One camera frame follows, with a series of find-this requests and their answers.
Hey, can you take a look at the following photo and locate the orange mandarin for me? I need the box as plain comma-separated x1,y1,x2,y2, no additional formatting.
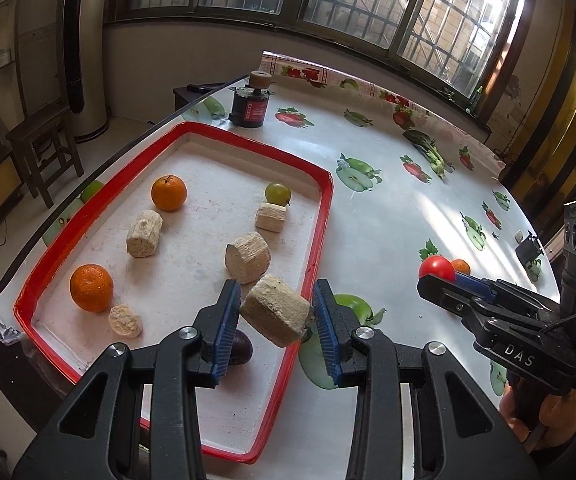
452,259,471,275
69,263,113,313
150,174,187,212

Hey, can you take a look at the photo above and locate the large beige cork chunk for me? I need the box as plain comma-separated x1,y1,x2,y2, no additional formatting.
225,232,271,285

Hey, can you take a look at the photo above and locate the window with grille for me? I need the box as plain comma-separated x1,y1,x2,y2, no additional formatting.
107,0,534,113

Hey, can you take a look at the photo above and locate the wooden stool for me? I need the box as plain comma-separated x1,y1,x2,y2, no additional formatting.
6,101,84,209

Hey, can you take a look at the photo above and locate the large red tomato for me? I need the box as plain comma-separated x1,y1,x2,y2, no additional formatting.
418,255,456,282

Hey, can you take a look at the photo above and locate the dark jar with cork lid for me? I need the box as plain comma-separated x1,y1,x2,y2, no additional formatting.
229,70,271,128

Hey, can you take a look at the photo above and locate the red rimmed white tray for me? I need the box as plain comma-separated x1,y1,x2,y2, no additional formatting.
12,120,335,465

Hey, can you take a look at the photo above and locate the fruit print tablecloth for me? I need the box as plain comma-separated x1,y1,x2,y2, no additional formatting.
42,51,564,480

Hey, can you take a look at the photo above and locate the tall white air conditioner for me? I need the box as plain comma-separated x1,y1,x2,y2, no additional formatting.
57,0,109,143

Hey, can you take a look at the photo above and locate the small round cork piece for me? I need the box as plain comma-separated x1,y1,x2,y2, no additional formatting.
108,304,143,339

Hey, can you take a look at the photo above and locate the small beige cork piece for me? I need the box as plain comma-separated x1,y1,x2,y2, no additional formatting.
255,203,287,233

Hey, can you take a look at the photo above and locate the yellow-green plum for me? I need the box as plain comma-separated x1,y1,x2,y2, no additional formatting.
264,182,291,207

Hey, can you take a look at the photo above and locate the beige cork cylinder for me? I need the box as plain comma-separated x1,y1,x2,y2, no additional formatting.
126,210,163,258

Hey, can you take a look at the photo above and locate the dark purple plum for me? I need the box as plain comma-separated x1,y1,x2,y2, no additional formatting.
228,330,253,366

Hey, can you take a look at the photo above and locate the beige cork block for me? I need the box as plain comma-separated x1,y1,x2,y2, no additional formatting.
240,274,312,348

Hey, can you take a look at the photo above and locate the wooden wall shelf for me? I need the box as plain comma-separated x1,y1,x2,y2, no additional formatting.
0,0,60,134

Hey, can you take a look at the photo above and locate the black binder clip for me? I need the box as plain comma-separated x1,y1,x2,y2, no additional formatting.
516,233,542,266

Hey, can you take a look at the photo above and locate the right hand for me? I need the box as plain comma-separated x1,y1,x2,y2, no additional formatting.
499,384,576,453

